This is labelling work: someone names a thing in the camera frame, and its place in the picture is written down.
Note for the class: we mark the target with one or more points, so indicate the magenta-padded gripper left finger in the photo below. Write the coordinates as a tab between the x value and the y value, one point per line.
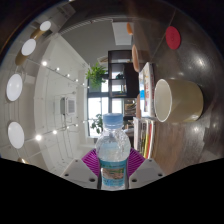
77	172

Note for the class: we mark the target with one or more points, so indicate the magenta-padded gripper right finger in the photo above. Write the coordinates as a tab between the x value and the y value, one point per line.
147	172

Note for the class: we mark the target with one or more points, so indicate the clear blue-capped water bottle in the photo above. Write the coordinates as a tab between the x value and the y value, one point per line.
112	150

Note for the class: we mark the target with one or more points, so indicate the potted green plant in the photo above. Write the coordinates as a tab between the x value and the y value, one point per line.
96	75
97	123

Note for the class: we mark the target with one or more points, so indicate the ceiling air conditioner unit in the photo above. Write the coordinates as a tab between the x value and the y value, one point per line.
69	105

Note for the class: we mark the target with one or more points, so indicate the cream ceramic mug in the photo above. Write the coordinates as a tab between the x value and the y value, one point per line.
185	100

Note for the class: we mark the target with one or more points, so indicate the blue-covered magazine stack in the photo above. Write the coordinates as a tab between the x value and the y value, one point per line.
147	90

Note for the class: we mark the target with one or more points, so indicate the low dark shelf unit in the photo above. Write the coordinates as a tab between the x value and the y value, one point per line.
116	71

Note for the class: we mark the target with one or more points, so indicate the round ceiling lights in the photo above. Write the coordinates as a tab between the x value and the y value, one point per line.
14	87

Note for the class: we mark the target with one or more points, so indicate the orange chairs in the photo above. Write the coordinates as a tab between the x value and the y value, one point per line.
135	58

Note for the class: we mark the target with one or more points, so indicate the flat round red coaster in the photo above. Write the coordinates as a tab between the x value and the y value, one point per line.
173	37

